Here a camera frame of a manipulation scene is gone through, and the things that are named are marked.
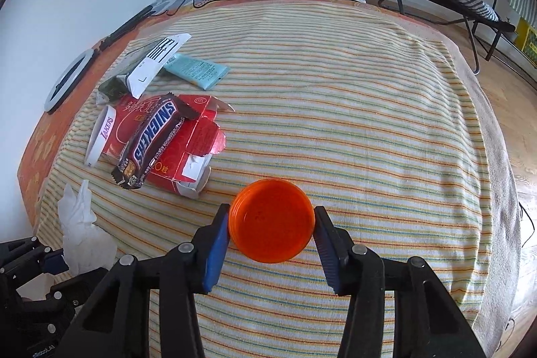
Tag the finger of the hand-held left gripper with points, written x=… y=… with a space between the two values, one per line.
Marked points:
x=54 y=262
x=71 y=291

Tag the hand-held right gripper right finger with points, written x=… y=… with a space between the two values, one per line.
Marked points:
x=329 y=253

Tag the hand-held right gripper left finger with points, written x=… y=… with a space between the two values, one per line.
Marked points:
x=216 y=253

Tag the white tissue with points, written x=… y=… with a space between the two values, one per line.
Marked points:
x=84 y=232

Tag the orange plastic lid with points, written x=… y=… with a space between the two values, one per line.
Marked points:
x=272 y=223

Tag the red cardboard box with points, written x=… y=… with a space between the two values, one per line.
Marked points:
x=197 y=148

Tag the orange floral bed sheet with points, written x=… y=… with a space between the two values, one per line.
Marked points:
x=46 y=140

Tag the brown chocolate bar wrapper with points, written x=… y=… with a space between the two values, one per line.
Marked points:
x=151 y=140

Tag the striped towel blanket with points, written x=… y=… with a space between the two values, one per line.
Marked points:
x=356 y=110

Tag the white rubber wristband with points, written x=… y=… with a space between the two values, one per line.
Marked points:
x=108 y=125

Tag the dark green packet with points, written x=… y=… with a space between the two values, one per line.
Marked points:
x=112 y=87

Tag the white paper tag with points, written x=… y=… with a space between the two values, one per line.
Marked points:
x=147 y=68

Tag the yellow green box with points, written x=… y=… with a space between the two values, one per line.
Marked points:
x=526 y=41

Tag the striped garment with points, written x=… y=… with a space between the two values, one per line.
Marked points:
x=474 y=1

